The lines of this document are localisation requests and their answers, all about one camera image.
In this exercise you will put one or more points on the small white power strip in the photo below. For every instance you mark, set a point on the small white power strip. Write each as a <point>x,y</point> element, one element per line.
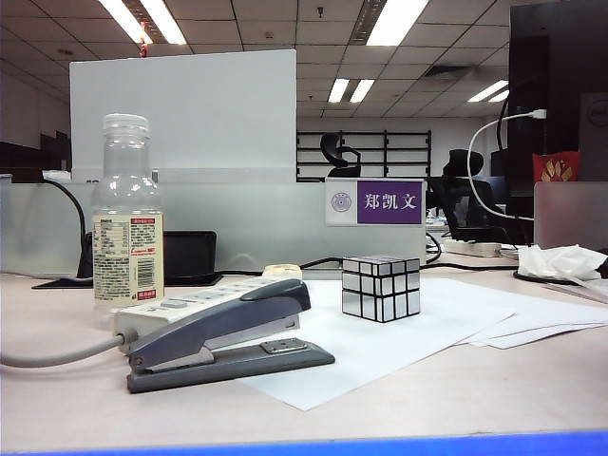
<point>475,248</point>

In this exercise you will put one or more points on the frosted glass desk partition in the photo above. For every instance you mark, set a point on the frosted glass desk partition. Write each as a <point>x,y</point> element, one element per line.
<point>266,223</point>

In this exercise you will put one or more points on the cream plug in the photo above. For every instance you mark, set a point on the cream plug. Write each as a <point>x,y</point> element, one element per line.
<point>282,271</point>

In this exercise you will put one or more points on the black chair headrest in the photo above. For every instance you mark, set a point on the black chair headrest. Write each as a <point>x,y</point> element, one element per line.
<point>330,147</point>

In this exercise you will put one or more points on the purple and white name plate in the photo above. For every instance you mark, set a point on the purple and white name plate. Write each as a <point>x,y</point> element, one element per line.
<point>389,202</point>

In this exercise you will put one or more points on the silver mirror cube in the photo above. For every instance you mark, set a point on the silver mirror cube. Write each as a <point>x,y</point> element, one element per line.
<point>380,290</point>

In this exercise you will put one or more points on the black shelf rack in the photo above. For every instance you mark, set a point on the black shelf rack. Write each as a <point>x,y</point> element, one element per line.
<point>385,157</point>

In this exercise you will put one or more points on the grey stapler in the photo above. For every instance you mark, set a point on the grey stapler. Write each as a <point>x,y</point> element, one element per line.
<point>214,323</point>

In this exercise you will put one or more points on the fluorescent ceiling light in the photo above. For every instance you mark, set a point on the fluorescent ceiling light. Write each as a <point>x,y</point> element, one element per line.
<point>499,96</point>
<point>164,21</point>
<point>362,90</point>
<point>396,21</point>
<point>488,91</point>
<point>338,90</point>
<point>126,21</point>

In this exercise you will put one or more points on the large white paper sheet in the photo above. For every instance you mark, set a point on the large white paper sheet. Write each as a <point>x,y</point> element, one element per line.
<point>380,351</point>

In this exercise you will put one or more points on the white board panel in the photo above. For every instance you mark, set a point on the white board panel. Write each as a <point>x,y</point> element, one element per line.
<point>214,109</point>

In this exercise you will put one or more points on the black office chair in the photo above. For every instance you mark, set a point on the black office chair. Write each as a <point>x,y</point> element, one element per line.
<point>463,164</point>

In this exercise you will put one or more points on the clear plastic bottle with label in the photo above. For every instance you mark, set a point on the clear plastic bottle with label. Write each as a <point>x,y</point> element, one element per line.
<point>126,190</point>

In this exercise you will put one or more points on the red hanging ornament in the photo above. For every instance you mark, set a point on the red hanging ornament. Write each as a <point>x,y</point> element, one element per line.
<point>143,47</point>

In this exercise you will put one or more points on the red gift bag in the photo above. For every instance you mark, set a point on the red gift bag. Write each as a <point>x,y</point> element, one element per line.
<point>541,164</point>

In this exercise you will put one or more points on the crumpled white tissue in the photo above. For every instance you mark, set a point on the crumpled white tissue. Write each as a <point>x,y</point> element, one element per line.
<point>556,261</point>

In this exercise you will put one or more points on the black mat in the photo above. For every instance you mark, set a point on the black mat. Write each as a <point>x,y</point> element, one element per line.
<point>47,284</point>

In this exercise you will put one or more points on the frosted grey panel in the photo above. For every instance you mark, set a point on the frosted grey panel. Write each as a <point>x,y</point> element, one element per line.
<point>570,214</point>

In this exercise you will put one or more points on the black monitor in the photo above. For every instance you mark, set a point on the black monitor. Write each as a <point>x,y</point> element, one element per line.
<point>560,57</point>

